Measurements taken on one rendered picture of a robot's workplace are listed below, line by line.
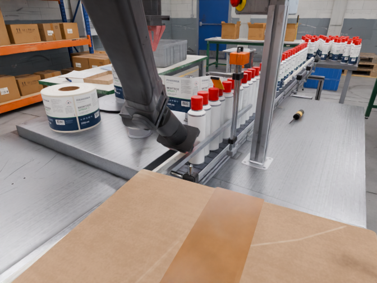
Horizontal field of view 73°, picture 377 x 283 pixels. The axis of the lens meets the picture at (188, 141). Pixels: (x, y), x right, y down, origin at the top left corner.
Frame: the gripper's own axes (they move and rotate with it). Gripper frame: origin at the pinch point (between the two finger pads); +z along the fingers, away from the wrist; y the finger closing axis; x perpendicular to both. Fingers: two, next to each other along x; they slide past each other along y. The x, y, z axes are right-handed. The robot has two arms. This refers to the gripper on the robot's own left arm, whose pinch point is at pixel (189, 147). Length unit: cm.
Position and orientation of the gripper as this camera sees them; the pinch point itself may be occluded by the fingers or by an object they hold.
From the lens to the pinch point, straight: 72.6
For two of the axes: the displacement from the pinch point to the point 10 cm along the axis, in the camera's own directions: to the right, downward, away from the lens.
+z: 3.5, 3.7, 8.6
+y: -8.5, -2.5, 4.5
